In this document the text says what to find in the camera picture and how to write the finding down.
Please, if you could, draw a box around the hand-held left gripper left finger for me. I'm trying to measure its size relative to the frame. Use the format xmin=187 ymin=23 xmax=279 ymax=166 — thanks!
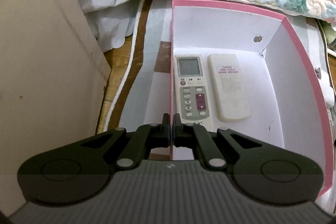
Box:
xmin=79 ymin=113 xmax=171 ymax=171

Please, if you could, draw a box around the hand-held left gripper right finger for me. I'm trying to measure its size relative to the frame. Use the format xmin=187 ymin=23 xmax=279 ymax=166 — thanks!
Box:
xmin=173 ymin=113 xmax=263 ymax=171

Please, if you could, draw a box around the pink cardboard box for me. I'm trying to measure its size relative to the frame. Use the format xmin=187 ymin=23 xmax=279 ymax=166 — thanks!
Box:
xmin=169 ymin=0 xmax=334 ymax=204

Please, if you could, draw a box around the white remote with screen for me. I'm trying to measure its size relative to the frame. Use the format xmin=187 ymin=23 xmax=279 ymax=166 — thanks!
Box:
xmin=173 ymin=54 xmax=212 ymax=125

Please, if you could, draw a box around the white remote with pink label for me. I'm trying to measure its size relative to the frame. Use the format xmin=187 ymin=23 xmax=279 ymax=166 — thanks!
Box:
xmin=207 ymin=54 xmax=252 ymax=123

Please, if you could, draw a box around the striped mat with white trim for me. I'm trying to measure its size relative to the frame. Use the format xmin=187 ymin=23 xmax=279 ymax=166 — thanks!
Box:
xmin=97 ymin=0 xmax=336 ymax=136

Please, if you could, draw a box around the white bed skirt cloth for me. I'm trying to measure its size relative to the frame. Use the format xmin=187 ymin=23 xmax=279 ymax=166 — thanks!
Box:
xmin=73 ymin=0 xmax=153 ymax=53

